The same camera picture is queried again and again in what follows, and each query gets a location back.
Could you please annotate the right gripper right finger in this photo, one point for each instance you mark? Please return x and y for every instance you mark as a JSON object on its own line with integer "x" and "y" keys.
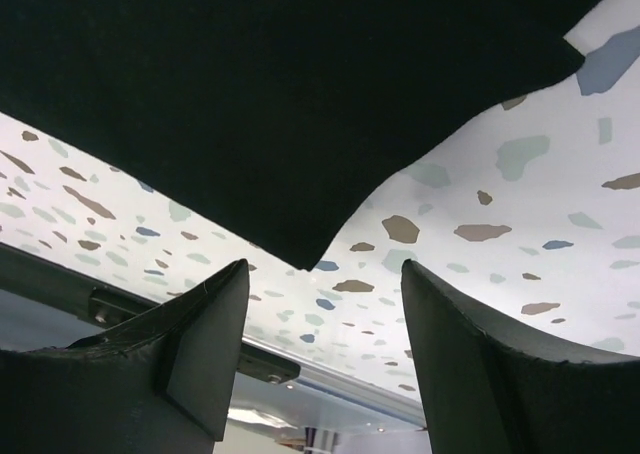
{"x": 491, "y": 384}

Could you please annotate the black t shirt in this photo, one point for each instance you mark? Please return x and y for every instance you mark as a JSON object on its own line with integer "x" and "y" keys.
{"x": 275, "y": 119}

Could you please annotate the aluminium rail frame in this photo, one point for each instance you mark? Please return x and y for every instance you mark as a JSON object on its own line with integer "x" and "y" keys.
{"x": 315, "y": 398}

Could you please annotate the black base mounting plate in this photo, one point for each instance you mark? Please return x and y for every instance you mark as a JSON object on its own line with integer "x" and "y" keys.
{"x": 105, "y": 305}

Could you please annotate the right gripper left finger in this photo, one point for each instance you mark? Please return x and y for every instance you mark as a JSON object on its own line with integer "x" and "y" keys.
{"x": 160, "y": 382}

